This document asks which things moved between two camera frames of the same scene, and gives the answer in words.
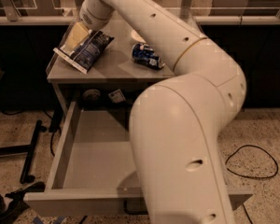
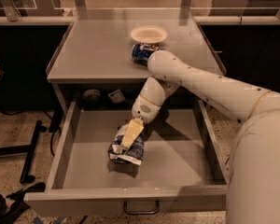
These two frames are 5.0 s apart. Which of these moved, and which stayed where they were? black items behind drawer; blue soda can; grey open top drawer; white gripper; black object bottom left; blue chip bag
Moved: white gripper; blue chip bag
Stayed: black object bottom left; grey open top drawer; blue soda can; black items behind drawer
